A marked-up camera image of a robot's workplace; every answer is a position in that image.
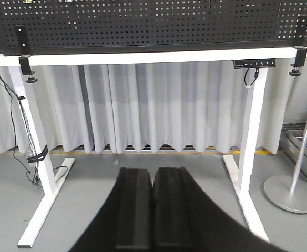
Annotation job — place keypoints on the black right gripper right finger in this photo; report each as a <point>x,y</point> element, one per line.
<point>171,218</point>

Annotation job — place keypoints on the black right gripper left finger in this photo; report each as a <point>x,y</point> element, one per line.
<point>134,222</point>

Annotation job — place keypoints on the white curtain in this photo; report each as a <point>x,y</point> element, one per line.
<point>194,103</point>

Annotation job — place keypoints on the grey lamp stand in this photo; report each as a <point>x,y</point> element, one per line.
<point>289,192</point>

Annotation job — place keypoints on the black desk control panel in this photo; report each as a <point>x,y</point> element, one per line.
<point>254,63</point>

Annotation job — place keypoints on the black left pegboard clamp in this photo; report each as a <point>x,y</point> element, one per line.
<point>24,55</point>

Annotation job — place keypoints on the black pegboard clamp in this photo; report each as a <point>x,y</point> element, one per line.
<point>24,55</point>
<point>299,47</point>

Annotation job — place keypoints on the black perforated pegboard panel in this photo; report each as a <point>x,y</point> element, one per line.
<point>92,27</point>

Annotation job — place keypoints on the black right pegboard clamp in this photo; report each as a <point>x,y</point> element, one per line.
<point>299,47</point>

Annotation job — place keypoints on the white standing desk frame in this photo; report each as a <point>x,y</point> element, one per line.
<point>15,196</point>

